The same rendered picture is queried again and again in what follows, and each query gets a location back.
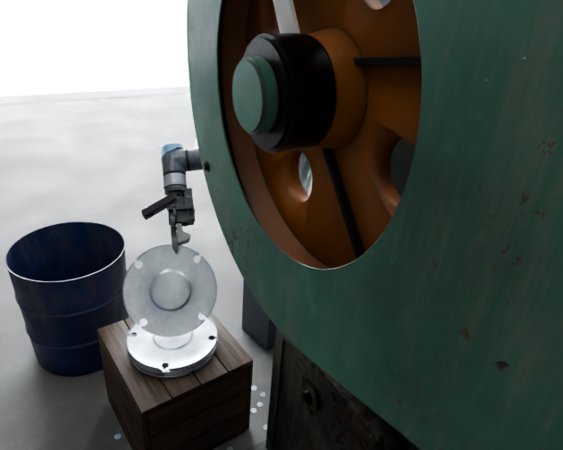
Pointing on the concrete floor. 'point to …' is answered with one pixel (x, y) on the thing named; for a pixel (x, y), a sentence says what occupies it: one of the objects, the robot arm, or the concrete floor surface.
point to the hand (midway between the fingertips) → (173, 250)
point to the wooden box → (178, 395)
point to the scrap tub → (69, 291)
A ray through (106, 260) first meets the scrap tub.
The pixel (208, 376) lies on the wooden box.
